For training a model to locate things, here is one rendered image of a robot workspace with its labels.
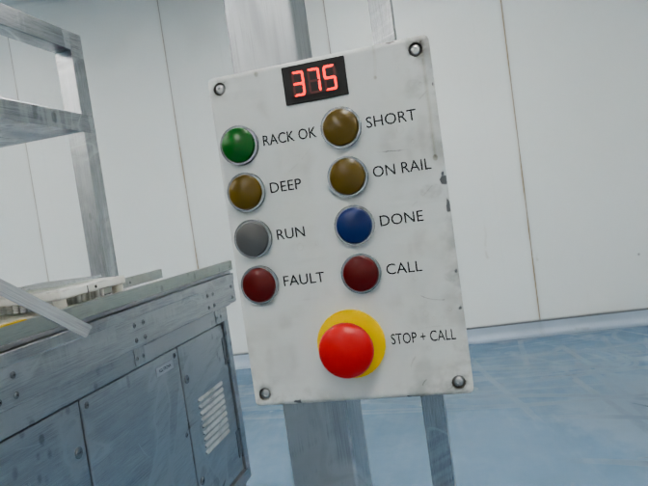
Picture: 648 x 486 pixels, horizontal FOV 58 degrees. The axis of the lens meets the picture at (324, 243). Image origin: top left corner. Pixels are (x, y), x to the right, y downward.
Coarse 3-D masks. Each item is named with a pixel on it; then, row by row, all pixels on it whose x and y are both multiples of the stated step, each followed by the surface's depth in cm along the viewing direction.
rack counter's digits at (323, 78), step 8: (328, 64) 42; (336, 64) 42; (296, 72) 43; (304, 72) 43; (312, 72) 42; (320, 72) 42; (328, 72) 42; (336, 72) 42; (296, 80) 43; (304, 80) 43; (312, 80) 43; (320, 80) 42; (328, 80) 42; (336, 80) 42; (296, 88) 43; (304, 88) 43; (312, 88) 43; (320, 88) 42; (328, 88) 42; (336, 88) 42; (296, 96) 43
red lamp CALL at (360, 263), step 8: (360, 256) 42; (352, 264) 42; (360, 264) 42; (368, 264) 42; (344, 272) 43; (352, 272) 43; (360, 272) 42; (368, 272) 42; (376, 272) 42; (344, 280) 43; (352, 280) 43; (360, 280) 42; (368, 280) 42; (376, 280) 42; (352, 288) 43; (360, 288) 43; (368, 288) 42
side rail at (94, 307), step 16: (192, 272) 173; (208, 272) 184; (144, 288) 147; (160, 288) 154; (80, 304) 122; (96, 304) 128; (112, 304) 133; (32, 320) 108; (48, 320) 113; (0, 336) 101; (16, 336) 104
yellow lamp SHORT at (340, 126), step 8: (336, 112) 42; (344, 112) 42; (328, 120) 42; (336, 120) 42; (344, 120) 42; (352, 120) 42; (328, 128) 42; (336, 128) 42; (344, 128) 42; (352, 128) 42; (328, 136) 42; (336, 136) 42; (344, 136) 42; (352, 136) 42; (336, 144) 42; (344, 144) 42
